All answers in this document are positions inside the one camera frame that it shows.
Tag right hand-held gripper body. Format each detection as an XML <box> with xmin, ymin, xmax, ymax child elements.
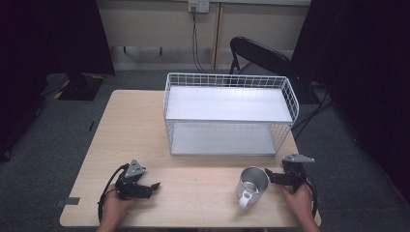
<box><xmin>281</xmin><ymin>153</ymin><xmax>316</xmax><ymax>195</ymax></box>

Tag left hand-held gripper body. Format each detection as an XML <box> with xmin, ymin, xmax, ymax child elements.
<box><xmin>114</xmin><ymin>159</ymin><xmax>147</xmax><ymax>200</ymax></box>

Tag silver metal cup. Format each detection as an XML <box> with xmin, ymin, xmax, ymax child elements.
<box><xmin>235</xmin><ymin>165</ymin><xmax>271</xmax><ymax>210</ymax></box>

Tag white wire shelf rack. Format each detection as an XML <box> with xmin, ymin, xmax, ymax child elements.
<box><xmin>162</xmin><ymin>72</ymin><xmax>300</xmax><ymax>158</ymax></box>

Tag person's right hand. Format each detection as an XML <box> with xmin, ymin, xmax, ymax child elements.
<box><xmin>279</xmin><ymin>183</ymin><xmax>314</xmax><ymax>223</ymax></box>

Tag person's left hand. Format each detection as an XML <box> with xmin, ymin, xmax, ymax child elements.
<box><xmin>101</xmin><ymin>184</ymin><xmax>140</xmax><ymax>224</ymax></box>

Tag grey tape strip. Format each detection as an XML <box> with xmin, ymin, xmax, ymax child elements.
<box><xmin>54</xmin><ymin>196</ymin><xmax>81</xmax><ymax>208</ymax></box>

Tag dark stand base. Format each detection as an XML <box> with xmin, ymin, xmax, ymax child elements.
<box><xmin>41</xmin><ymin>72</ymin><xmax>105</xmax><ymax>102</ymax></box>

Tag black folding chair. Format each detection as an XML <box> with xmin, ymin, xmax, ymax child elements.
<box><xmin>228</xmin><ymin>36</ymin><xmax>311</xmax><ymax>104</ymax></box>

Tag dark curtain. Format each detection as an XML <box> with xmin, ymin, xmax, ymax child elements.
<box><xmin>290</xmin><ymin>0</ymin><xmax>410</xmax><ymax>205</ymax></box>
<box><xmin>0</xmin><ymin>0</ymin><xmax>116</xmax><ymax>162</ymax></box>

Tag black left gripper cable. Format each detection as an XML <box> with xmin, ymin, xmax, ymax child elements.
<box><xmin>97</xmin><ymin>162</ymin><xmax>130</xmax><ymax>223</ymax></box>

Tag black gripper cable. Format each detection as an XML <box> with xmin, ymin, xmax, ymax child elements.
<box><xmin>97</xmin><ymin>162</ymin><xmax>130</xmax><ymax>223</ymax></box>
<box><xmin>303</xmin><ymin>175</ymin><xmax>319</xmax><ymax>218</ymax></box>

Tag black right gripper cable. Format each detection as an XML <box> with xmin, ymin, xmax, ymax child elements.
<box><xmin>303</xmin><ymin>175</ymin><xmax>319</xmax><ymax>218</ymax></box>

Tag black floor cables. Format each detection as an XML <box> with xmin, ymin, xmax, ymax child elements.
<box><xmin>290</xmin><ymin>81</ymin><xmax>337</xmax><ymax>140</ymax></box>

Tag black wall cable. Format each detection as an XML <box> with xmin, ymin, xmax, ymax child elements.
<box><xmin>191</xmin><ymin>7</ymin><xmax>209</xmax><ymax>74</ymax></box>

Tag white wall socket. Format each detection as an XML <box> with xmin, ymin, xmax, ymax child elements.
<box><xmin>188</xmin><ymin>0</ymin><xmax>211</xmax><ymax>15</ymax></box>

